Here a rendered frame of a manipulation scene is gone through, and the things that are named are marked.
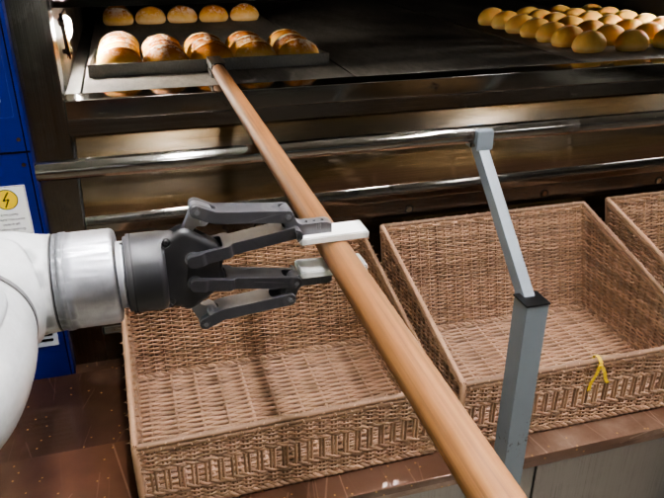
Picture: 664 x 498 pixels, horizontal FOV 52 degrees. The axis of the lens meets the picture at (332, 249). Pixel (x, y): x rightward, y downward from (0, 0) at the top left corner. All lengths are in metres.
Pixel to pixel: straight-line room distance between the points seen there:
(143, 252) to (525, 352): 0.71
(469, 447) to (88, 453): 1.08
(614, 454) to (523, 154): 0.70
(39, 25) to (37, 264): 0.84
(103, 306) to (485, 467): 0.36
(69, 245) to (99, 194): 0.84
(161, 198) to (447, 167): 0.65
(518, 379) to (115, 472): 0.74
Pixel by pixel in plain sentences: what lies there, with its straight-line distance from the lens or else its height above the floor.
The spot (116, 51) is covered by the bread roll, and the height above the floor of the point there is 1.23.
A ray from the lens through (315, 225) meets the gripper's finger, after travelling 0.67.
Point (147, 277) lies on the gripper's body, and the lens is 0.63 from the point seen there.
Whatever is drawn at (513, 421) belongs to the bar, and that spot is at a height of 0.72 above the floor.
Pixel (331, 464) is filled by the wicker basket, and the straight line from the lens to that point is 1.29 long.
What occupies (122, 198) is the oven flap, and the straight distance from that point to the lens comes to 1.48.
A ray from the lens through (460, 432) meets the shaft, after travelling 0.45.
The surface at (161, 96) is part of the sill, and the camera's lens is 1.43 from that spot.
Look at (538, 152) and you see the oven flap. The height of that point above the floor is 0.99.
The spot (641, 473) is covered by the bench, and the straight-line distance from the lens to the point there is 1.63.
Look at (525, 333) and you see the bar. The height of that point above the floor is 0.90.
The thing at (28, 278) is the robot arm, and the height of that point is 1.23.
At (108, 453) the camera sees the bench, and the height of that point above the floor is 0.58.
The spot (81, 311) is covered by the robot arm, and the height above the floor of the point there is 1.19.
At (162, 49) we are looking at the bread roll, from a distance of 1.65.
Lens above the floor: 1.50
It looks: 26 degrees down
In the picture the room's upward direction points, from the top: straight up
